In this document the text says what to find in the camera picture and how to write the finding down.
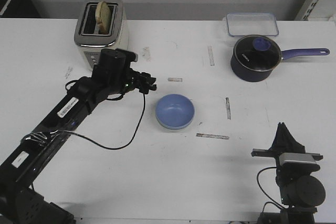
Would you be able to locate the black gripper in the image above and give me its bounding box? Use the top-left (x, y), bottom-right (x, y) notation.
top-left (251, 122), bottom-right (323, 174)
top-left (125, 70), bottom-right (157, 94)

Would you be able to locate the blue bowl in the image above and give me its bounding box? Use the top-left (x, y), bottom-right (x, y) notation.
top-left (155, 94), bottom-right (195, 123)

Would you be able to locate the green bowl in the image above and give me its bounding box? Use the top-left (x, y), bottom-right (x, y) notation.
top-left (158, 120), bottom-right (192, 131)

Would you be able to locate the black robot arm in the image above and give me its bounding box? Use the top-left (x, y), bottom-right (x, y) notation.
top-left (251, 122), bottom-right (326, 223)
top-left (1, 49), bottom-right (156, 223)

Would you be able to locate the cream and chrome toaster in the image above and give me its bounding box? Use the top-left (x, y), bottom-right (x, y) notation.
top-left (74, 0), bottom-right (129, 70)

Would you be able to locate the slice of toast bread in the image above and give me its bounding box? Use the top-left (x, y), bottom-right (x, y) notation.
top-left (95, 1), bottom-right (112, 34)

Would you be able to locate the dark blue saucepan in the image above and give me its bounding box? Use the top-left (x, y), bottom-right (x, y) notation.
top-left (230, 35), bottom-right (330, 82)

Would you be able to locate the glass pot lid blue knob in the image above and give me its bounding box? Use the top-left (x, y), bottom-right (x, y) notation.
top-left (233, 35), bottom-right (281, 72)

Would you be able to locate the clear plastic food container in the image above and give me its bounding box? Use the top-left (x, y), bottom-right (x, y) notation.
top-left (223, 13), bottom-right (279, 37)

